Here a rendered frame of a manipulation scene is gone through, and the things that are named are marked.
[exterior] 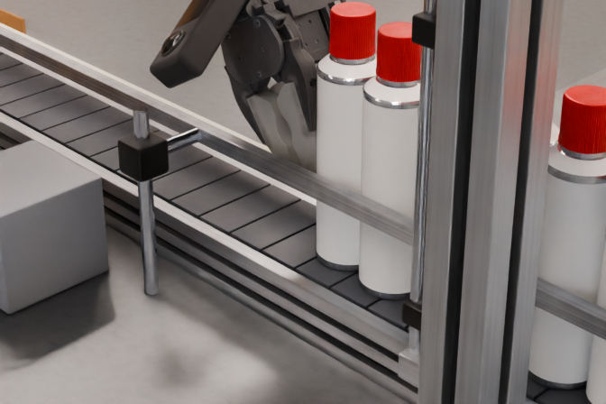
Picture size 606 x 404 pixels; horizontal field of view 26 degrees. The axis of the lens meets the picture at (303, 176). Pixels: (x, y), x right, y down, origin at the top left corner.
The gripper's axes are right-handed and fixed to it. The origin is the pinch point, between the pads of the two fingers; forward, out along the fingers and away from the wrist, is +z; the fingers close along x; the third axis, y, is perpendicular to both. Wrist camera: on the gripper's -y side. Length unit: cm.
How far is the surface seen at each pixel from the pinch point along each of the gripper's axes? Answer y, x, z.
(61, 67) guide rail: -3.7, 22.9, -15.8
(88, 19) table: 25, 61, -23
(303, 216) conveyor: 2.4, 5.3, 3.2
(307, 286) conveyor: -4.6, -1.3, 7.3
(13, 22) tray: 13, 58, -25
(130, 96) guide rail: -3.7, 14.1, -11.1
